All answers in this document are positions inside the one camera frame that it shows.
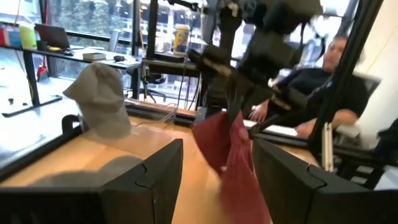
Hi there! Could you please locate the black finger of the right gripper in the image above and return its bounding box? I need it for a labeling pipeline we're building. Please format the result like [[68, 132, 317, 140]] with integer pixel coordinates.
[[226, 73, 240, 124], [238, 77, 251, 121]]

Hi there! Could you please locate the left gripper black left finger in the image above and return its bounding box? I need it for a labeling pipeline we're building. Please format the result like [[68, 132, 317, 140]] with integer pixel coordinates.
[[0, 138, 184, 224]]

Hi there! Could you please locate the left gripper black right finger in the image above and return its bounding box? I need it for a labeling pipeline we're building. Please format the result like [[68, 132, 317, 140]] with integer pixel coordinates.
[[251, 138, 398, 224]]

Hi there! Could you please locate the red cap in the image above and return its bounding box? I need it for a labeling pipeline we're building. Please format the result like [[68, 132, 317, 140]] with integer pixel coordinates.
[[191, 110, 273, 224]]

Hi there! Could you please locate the person's hand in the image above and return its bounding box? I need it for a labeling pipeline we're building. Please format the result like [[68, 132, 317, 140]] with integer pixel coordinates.
[[248, 99, 270, 123]]

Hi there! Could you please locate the person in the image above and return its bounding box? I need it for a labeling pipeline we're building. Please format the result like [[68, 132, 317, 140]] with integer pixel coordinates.
[[248, 34, 371, 138]]

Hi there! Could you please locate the white plastic strip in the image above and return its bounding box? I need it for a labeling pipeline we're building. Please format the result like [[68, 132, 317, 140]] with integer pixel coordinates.
[[321, 121, 335, 174]]

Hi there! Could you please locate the clear plastic container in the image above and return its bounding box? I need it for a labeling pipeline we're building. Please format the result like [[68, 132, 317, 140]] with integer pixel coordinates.
[[79, 114, 174, 151]]

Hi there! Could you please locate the black stand desk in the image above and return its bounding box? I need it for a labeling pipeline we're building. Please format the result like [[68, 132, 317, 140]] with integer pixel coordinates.
[[141, 0, 200, 78]]

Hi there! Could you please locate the yellow white paper cup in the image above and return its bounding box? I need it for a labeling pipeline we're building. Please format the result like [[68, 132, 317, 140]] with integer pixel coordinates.
[[173, 24, 191, 56]]

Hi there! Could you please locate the black office chair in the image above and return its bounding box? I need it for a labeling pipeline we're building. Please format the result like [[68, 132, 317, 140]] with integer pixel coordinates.
[[139, 73, 167, 103]]

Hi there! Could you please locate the beige cap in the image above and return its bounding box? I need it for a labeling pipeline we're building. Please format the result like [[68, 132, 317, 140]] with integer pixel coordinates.
[[62, 61, 133, 141]]

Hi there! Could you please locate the white book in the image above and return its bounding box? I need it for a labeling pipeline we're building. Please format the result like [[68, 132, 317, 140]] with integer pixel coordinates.
[[82, 52, 107, 62]]

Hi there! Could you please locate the black office desk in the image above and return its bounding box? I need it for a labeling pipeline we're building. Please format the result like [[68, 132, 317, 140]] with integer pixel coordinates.
[[0, 43, 142, 118]]

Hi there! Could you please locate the dark laptop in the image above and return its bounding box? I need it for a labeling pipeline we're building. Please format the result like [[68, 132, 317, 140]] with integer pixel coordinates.
[[34, 23, 85, 50]]

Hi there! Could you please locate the green plastic container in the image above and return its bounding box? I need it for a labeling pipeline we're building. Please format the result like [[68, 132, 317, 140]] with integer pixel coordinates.
[[18, 24, 37, 50]]

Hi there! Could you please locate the blue box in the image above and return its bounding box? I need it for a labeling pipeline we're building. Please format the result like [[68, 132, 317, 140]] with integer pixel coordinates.
[[7, 29, 22, 47]]

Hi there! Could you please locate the black frame post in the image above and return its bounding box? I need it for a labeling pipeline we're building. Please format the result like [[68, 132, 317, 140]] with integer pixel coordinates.
[[307, 0, 385, 156]]

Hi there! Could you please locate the black table edge rail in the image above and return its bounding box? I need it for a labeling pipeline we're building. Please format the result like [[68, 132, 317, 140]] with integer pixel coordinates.
[[124, 99, 205, 127], [0, 114, 82, 183]]

